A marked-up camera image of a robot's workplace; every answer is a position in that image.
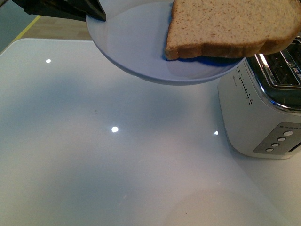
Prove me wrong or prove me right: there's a brown bread slice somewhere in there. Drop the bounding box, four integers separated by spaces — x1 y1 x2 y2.
165 0 301 60

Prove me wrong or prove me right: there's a white chrome two-slot toaster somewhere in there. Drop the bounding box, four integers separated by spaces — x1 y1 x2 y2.
218 36 301 159

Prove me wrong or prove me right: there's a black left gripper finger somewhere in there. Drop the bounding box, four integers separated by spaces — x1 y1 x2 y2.
13 0 106 21

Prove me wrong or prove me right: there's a light blue plate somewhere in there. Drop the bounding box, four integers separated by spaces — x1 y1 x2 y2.
86 0 243 85

